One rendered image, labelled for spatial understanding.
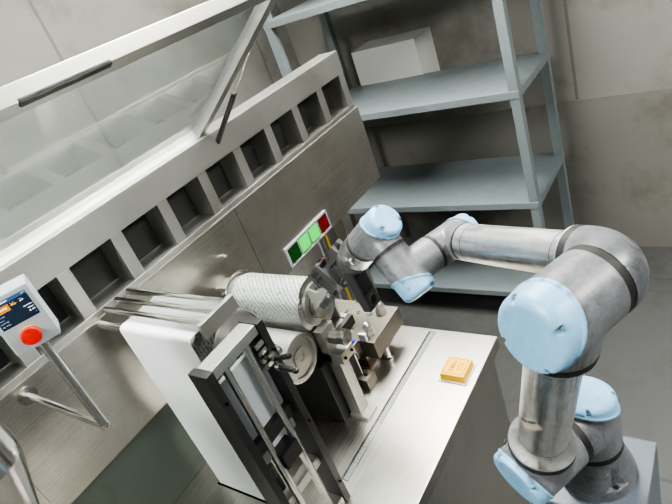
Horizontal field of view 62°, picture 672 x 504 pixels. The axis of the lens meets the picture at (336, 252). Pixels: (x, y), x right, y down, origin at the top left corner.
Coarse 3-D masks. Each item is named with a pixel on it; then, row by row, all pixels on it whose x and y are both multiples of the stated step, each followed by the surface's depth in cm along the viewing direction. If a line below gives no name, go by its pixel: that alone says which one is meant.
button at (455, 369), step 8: (448, 360) 153; (456, 360) 152; (464, 360) 151; (448, 368) 151; (456, 368) 150; (464, 368) 149; (440, 376) 151; (448, 376) 149; (456, 376) 147; (464, 376) 147
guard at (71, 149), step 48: (192, 48) 107; (96, 96) 92; (144, 96) 107; (192, 96) 127; (0, 144) 81; (48, 144) 92; (96, 144) 106; (144, 144) 127; (0, 192) 92; (48, 192) 106; (96, 192) 127; (0, 240) 106
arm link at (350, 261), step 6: (342, 246) 117; (342, 252) 116; (348, 252) 114; (342, 258) 117; (348, 258) 116; (354, 258) 114; (348, 264) 116; (354, 264) 116; (360, 264) 115; (366, 264) 116; (360, 270) 118
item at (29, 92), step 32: (224, 0) 103; (256, 0) 110; (160, 32) 92; (192, 32) 98; (256, 32) 124; (64, 64) 80; (96, 64) 82; (0, 96) 73; (32, 96) 75; (224, 96) 141; (224, 128) 151; (160, 160) 143; (64, 224) 123
